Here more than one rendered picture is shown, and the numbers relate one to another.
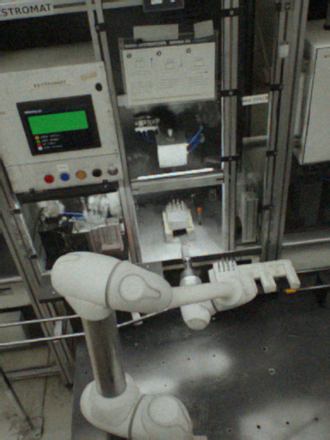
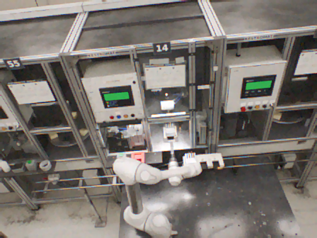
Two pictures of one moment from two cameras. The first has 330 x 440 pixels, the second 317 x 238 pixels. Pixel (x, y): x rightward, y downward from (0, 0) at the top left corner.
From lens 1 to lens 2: 0.56 m
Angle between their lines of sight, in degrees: 5
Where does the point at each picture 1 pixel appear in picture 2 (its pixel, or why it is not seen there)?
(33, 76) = (106, 78)
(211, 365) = (182, 200)
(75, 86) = (124, 81)
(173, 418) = (161, 224)
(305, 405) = (221, 219)
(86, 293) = (127, 176)
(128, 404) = (143, 217)
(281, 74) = (214, 77)
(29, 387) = (100, 202)
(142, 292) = (148, 178)
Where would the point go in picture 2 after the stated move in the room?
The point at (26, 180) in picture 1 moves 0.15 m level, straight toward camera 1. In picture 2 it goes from (102, 117) to (105, 129)
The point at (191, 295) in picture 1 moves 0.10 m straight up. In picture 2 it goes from (170, 173) to (170, 166)
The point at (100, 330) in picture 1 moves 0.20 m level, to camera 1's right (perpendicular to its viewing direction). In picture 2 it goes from (131, 188) to (160, 187)
